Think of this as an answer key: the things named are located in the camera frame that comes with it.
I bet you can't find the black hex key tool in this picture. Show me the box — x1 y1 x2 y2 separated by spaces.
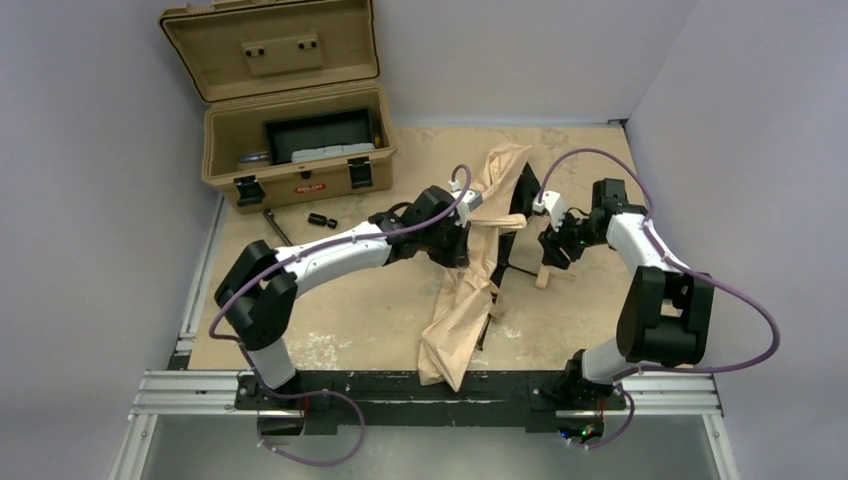
262 209 293 247

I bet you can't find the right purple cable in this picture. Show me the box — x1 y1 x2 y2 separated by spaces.
535 146 783 452

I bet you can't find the tan hard case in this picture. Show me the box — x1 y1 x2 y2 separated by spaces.
158 1 397 214

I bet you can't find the beige folding umbrella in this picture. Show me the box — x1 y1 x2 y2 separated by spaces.
417 142 533 392

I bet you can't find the grey box in case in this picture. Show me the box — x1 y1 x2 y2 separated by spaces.
290 143 375 163

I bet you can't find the small black cylinder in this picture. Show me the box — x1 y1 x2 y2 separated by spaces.
307 212 338 230

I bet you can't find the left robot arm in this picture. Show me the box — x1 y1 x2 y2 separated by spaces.
214 185 483 390

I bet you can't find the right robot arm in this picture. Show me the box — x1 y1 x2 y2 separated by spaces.
510 166 714 404

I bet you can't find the aluminium frame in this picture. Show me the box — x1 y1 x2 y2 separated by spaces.
108 199 738 479

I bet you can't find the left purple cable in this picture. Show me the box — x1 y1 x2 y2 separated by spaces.
207 163 474 468

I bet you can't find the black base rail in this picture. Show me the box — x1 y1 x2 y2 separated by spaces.
234 370 627 437

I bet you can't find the black tray in case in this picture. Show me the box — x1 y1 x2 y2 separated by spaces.
262 107 376 165

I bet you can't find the purple cable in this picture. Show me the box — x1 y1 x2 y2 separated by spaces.
535 146 783 452
207 163 474 468

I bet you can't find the metal can in case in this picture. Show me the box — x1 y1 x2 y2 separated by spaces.
237 152 270 171

